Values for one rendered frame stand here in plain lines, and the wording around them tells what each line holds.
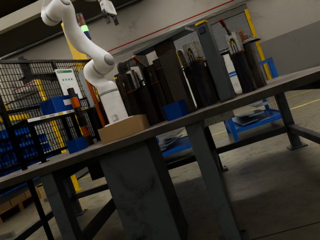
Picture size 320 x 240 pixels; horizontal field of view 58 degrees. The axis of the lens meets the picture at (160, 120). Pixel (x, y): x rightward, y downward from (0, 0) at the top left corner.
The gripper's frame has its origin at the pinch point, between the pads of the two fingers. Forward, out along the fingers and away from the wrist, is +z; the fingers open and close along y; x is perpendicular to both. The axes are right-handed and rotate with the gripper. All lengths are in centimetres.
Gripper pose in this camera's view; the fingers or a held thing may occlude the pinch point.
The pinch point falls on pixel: (113, 23)
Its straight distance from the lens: 210.8
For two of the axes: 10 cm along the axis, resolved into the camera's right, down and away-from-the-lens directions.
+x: -8.2, 2.8, 4.9
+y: 4.5, -1.9, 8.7
